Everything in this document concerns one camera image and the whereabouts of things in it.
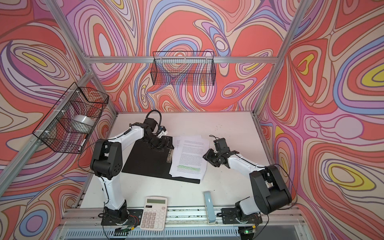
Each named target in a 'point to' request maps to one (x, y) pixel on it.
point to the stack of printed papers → (189, 157)
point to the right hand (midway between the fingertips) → (206, 160)
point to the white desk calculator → (154, 213)
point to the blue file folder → (149, 160)
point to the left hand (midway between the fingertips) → (169, 147)
